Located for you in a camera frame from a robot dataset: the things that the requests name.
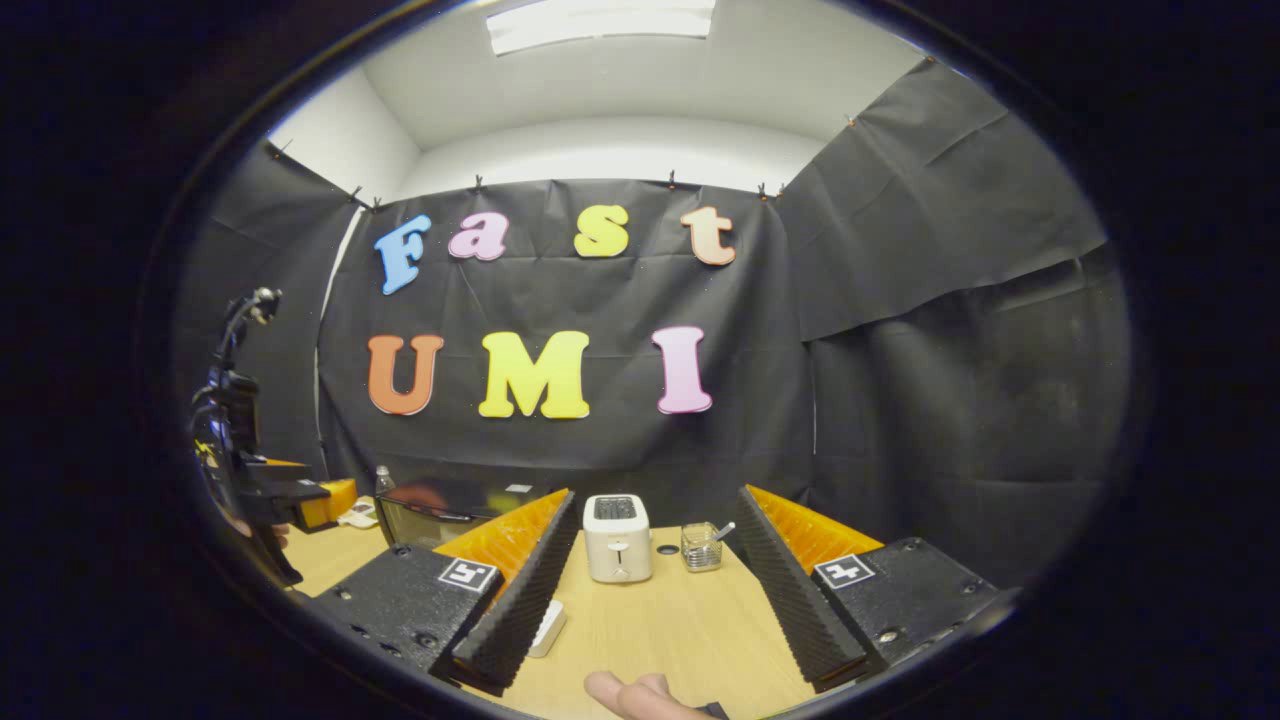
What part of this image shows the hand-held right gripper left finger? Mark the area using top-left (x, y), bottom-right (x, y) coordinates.
top-left (298, 487), bottom-right (581, 697)

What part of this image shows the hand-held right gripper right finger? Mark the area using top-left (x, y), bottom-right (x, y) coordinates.
top-left (736, 484), bottom-right (1021, 694)

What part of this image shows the black electric oven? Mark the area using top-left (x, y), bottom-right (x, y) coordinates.
top-left (378, 480), bottom-right (553, 550)

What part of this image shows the white plastic tray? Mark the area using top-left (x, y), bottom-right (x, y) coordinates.
top-left (528, 600), bottom-right (568, 658)

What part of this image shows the white toaster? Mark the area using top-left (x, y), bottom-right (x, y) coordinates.
top-left (583, 494), bottom-right (653, 585)

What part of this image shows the ceiling light panel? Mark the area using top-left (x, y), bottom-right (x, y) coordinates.
top-left (487, 0), bottom-right (716, 56)

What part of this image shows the metal wire basket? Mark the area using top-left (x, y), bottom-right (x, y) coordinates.
top-left (682, 522), bottom-right (724, 573)

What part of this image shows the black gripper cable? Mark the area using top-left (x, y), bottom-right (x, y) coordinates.
top-left (213, 287), bottom-right (283, 386)

